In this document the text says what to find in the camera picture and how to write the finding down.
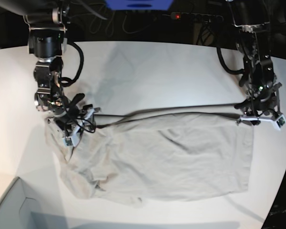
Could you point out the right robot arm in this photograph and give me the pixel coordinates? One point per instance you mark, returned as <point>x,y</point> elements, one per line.
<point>48,39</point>

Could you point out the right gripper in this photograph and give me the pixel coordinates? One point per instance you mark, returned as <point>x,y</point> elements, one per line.
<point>71,124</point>

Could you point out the beige t-shirt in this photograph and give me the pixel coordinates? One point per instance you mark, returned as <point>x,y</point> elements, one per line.
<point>171,157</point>

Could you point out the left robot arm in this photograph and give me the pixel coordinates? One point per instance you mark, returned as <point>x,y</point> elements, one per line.
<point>262,103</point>

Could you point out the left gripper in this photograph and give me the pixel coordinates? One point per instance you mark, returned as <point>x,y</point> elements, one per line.
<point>252,115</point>

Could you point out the blue box at top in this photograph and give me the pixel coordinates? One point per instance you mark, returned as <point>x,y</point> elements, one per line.
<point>139,4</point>

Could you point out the black power strip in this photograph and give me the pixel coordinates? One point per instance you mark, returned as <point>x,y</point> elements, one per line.
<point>196,17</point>

